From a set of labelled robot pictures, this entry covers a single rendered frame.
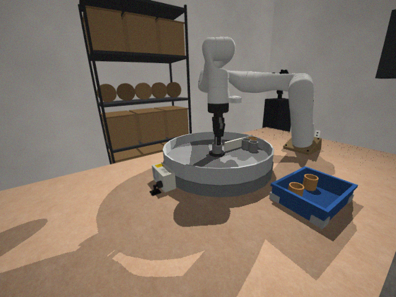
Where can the blue crate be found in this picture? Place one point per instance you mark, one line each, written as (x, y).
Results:
(318, 206)

